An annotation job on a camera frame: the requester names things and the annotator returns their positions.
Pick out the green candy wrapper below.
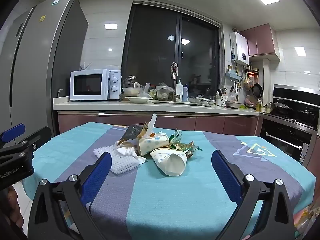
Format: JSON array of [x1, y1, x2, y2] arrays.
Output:
[[169, 129, 182, 145]]

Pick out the white dotted paper cup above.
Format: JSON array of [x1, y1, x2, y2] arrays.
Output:
[[150, 148, 187, 177], [136, 134, 170, 157]]

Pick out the white tissue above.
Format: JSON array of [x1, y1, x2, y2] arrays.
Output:
[[146, 113, 158, 140], [114, 140, 148, 165]]

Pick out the gold foil snack bag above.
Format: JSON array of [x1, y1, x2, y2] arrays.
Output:
[[121, 124, 150, 148]]

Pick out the gas stove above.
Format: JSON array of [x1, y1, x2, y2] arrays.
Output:
[[260, 107, 319, 130]]

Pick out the white kitchen counter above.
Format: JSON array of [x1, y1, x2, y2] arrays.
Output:
[[53, 96, 260, 117]]

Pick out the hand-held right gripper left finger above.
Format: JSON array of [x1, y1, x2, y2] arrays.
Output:
[[27, 151, 113, 240]]

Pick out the grey refrigerator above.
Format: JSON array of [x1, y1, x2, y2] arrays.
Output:
[[0, 0, 89, 145]]

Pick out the white plate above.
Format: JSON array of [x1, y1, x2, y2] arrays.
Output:
[[124, 96, 150, 104]]

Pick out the black range hood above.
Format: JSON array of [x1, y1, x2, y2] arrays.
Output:
[[273, 84, 320, 113]]

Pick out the white microwave oven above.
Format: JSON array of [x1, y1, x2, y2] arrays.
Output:
[[69, 69, 122, 102]]

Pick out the white pump bottle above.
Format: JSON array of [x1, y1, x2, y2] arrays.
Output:
[[175, 78, 183, 102]]

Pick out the glass jar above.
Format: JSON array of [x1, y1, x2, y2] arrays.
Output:
[[122, 75, 137, 88]]

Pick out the black cooking pot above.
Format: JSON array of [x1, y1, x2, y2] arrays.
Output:
[[296, 107, 317, 123]]

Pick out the green and orange snack wrapper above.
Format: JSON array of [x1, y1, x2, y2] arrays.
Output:
[[170, 141, 203, 159]]

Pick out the white utensil holder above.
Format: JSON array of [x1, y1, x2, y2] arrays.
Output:
[[216, 89, 227, 106]]

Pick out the wok with lid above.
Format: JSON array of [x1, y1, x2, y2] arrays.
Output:
[[270, 100, 293, 117]]

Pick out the white foam fruit net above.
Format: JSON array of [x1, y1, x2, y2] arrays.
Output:
[[93, 145, 140, 174]]

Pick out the black built-in oven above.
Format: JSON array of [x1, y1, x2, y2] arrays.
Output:
[[260, 119, 318, 165]]

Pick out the teal striped table cloth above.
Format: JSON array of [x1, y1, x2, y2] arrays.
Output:
[[22, 122, 316, 240]]

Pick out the blue wall rack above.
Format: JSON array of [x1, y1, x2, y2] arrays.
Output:
[[226, 65, 243, 83]]

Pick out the metal kitchen faucet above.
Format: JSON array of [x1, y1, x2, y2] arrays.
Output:
[[171, 62, 181, 102]]

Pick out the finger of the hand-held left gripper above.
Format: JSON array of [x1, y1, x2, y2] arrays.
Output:
[[0, 123, 26, 143], [15, 126, 52, 153]]

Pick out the pink basin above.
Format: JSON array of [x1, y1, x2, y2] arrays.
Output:
[[245, 95, 258, 108]]

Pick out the person's left hand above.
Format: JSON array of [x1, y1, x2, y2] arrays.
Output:
[[4, 186, 24, 232]]

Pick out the clear plastic container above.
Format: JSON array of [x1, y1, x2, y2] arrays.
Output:
[[156, 86, 174, 101]]

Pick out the black frying pan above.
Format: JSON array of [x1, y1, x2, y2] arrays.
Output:
[[252, 83, 263, 98]]

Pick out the dark kitchen window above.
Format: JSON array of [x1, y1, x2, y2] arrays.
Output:
[[122, 0, 224, 100]]

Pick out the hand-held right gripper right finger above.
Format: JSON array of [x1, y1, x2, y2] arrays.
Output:
[[211, 150, 295, 240]]

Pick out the pink lower cabinets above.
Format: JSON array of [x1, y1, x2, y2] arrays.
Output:
[[57, 111, 263, 138]]

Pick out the pink upper cabinet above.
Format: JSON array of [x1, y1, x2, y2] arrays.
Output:
[[240, 24, 281, 60]]

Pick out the white wall water heater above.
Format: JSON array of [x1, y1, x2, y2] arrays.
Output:
[[230, 31, 250, 65]]

